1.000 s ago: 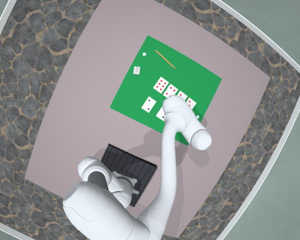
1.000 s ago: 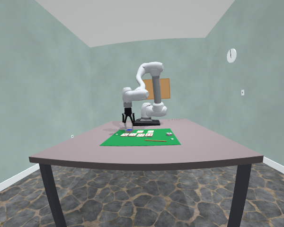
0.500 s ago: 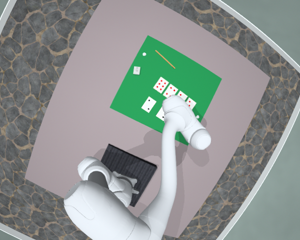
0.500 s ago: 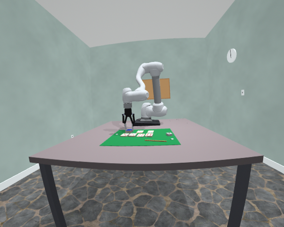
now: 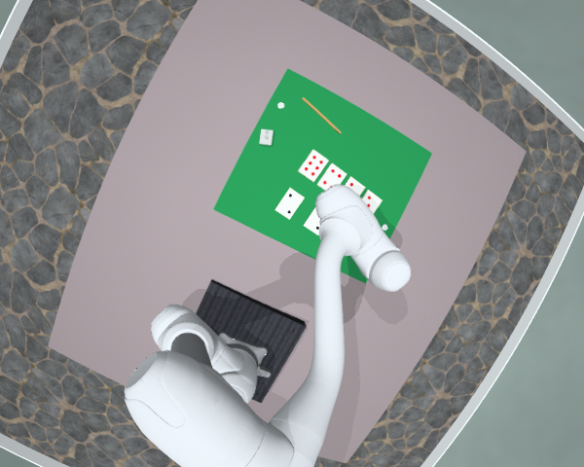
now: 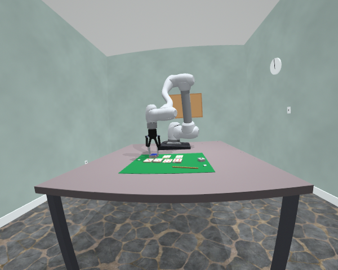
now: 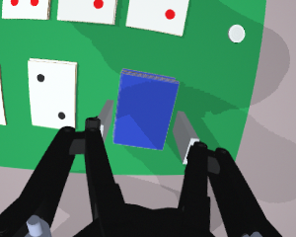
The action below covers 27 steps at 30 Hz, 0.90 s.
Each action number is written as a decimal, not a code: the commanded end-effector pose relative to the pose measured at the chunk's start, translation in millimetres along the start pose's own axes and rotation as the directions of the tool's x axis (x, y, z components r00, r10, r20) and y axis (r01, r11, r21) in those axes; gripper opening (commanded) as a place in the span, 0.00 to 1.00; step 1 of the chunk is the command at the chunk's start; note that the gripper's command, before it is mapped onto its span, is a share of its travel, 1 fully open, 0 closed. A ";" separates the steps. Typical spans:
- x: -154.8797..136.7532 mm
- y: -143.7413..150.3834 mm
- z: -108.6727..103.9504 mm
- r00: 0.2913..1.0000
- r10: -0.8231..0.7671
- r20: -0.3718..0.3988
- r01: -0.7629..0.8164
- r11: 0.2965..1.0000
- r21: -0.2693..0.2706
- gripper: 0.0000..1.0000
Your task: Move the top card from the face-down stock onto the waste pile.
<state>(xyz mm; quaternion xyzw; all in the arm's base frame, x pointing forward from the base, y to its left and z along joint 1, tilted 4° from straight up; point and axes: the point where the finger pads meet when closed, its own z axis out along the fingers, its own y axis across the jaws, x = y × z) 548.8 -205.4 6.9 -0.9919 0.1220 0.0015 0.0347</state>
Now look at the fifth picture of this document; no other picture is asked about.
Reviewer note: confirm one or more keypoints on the green felt card mat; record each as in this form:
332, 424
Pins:
379, 157

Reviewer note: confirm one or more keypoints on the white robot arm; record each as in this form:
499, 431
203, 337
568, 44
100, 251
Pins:
198, 419

